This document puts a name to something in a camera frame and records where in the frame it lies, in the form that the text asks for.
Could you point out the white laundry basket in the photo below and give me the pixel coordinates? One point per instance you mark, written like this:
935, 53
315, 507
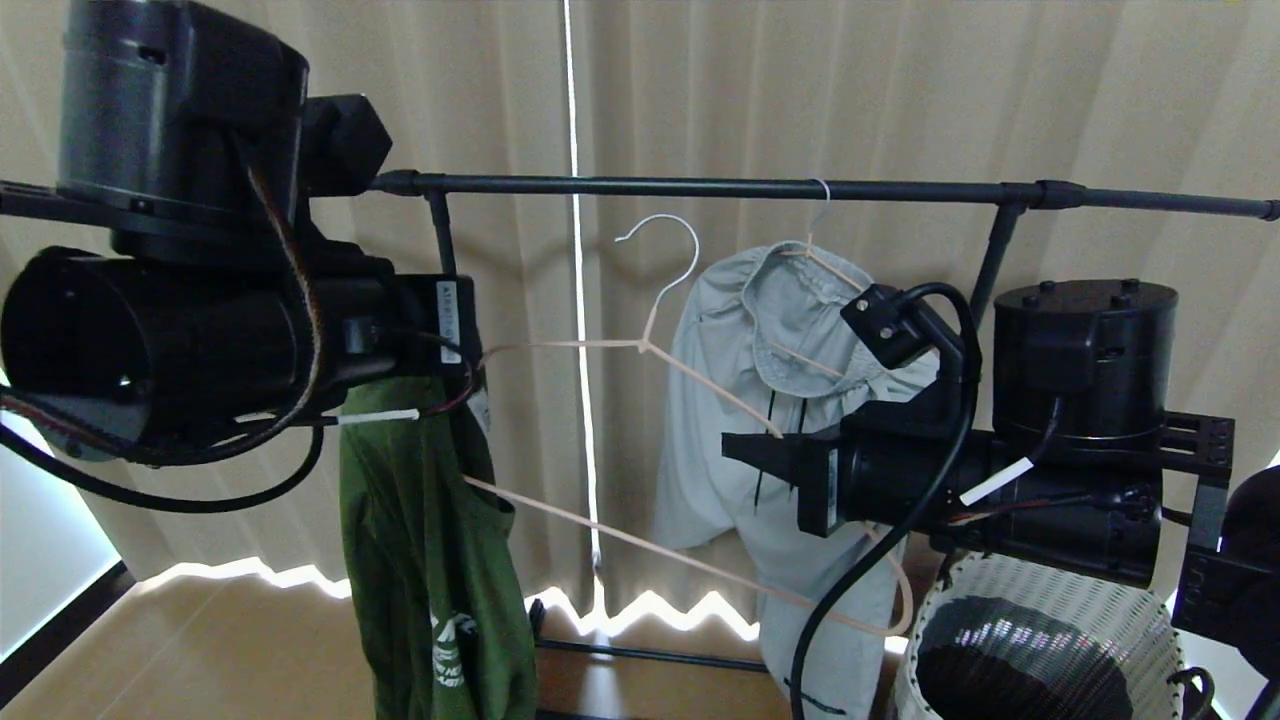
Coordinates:
1100, 600

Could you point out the pink clothes hanger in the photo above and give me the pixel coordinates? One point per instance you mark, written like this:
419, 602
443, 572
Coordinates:
840, 275
560, 345

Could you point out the black clothes rack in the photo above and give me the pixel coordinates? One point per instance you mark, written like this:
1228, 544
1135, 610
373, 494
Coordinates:
700, 186

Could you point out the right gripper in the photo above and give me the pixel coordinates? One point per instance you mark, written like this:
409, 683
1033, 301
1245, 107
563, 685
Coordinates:
900, 480

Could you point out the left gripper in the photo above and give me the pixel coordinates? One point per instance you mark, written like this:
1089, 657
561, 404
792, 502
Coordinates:
200, 340

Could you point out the beige curtain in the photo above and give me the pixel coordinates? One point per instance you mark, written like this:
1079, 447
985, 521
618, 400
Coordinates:
900, 80

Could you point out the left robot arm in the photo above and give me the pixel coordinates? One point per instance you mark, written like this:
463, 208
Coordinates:
180, 100

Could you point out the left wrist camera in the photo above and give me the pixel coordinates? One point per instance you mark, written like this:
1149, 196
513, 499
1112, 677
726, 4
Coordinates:
345, 145

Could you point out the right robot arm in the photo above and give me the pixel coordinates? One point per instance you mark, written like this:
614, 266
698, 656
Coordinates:
1085, 360

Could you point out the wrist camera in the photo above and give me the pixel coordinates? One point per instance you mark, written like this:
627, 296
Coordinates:
885, 325
345, 145

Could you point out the green garment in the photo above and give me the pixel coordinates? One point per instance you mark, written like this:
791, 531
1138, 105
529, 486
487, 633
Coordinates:
430, 560

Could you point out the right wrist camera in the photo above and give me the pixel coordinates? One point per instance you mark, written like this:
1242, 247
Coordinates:
885, 325

